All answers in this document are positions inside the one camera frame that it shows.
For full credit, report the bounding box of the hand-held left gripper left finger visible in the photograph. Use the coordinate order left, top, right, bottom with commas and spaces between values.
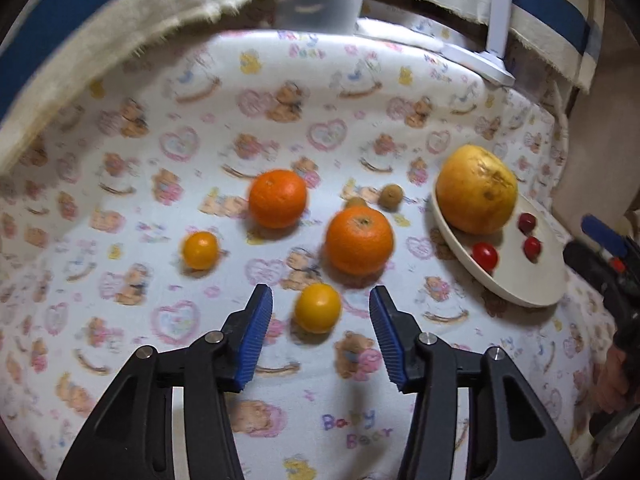
56, 284, 274, 480

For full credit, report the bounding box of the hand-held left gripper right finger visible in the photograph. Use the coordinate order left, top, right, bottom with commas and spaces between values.
369, 285, 583, 480

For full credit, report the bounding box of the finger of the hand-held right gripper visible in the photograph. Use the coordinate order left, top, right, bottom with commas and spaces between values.
581, 214, 633, 257
563, 241, 623, 307

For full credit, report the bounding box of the cream plate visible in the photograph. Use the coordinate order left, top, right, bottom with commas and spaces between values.
431, 187, 568, 308

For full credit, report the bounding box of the yellow cherry tomato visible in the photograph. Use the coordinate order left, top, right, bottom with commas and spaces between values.
182, 230, 220, 271
294, 283, 343, 334

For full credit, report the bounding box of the orange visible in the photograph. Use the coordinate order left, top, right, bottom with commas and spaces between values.
325, 207, 395, 276
248, 170, 308, 230

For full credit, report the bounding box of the red cherry tomato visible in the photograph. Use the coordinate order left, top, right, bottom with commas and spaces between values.
471, 242, 499, 271

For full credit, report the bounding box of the yellow pomelo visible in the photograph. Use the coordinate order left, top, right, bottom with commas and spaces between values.
436, 144, 519, 235

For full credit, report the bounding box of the person's right hand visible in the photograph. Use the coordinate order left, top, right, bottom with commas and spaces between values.
597, 347, 633, 413

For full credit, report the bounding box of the wooden board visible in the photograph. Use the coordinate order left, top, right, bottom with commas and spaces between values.
552, 85, 640, 241

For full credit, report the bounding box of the bear print tablecloth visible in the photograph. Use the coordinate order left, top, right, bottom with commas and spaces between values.
0, 7, 621, 480

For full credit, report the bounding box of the white desk lamp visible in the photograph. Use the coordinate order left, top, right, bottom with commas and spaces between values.
440, 0, 517, 87

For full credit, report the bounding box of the striped cloth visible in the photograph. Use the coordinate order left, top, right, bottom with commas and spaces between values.
0, 0, 608, 176

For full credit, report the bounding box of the white cord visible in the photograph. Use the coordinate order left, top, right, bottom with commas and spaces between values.
550, 80, 571, 136

